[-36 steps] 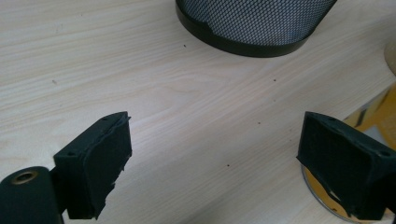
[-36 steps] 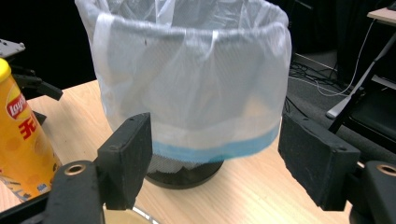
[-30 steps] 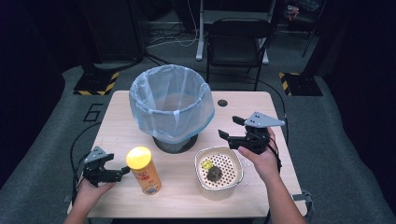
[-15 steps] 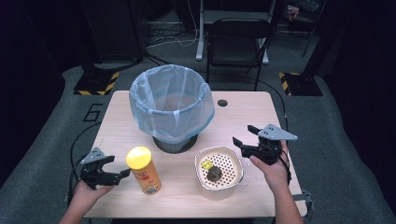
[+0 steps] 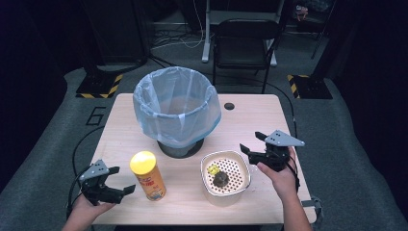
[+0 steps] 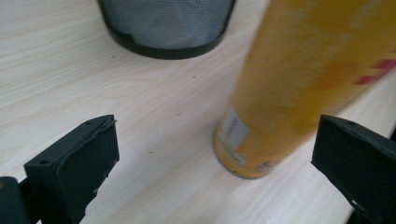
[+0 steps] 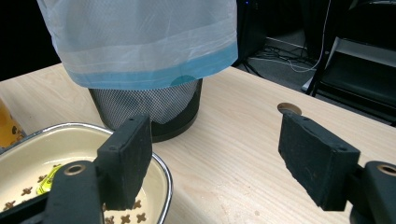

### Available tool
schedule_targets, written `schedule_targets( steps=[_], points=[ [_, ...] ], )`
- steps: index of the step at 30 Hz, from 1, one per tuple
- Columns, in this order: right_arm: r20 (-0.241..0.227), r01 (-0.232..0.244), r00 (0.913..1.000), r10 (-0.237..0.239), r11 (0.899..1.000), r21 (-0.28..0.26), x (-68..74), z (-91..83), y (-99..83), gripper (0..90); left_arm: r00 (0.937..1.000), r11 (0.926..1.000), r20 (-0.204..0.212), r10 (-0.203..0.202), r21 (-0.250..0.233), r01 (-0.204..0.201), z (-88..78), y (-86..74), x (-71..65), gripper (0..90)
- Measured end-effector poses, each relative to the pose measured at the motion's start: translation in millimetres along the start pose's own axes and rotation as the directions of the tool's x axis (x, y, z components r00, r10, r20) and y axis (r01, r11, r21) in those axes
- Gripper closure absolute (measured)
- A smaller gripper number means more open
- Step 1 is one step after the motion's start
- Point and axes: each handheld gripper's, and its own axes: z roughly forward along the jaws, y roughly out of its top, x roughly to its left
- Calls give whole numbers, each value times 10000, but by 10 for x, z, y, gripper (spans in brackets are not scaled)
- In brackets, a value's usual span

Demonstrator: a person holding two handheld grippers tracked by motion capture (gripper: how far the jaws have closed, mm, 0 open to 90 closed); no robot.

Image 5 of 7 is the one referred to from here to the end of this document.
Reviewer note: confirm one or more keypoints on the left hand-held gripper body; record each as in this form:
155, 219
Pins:
96, 191

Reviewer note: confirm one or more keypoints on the black folding chair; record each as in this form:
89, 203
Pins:
245, 48

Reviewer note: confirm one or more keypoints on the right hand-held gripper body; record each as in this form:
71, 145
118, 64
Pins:
275, 157

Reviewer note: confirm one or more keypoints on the yellow lidded snack can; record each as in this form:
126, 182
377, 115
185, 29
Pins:
147, 178

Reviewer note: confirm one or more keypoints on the bin with blue liner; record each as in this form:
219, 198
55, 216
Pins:
176, 128

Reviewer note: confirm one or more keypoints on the white desk frame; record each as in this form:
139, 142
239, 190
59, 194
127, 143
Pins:
206, 38

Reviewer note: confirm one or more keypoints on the dark grey trash bin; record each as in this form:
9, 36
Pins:
179, 151

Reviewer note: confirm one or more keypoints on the black hazard-striped stand base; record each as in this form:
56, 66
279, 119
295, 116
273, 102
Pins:
312, 87
96, 85

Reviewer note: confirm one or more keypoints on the person's left hand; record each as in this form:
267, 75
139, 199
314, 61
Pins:
83, 211

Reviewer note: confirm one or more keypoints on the yellow lemon slice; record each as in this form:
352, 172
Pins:
213, 169

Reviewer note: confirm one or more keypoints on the grey table clamp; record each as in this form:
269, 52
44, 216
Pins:
316, 207

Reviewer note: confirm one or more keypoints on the dark cabinet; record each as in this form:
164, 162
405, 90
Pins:
118, 29

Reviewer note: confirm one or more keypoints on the person's right hand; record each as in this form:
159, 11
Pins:
284, 181

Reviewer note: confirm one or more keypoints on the brown tea leaf clump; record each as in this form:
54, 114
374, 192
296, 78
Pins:
220, 179

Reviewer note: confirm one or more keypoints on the white strainer bucket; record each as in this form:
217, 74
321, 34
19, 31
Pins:
235, 179

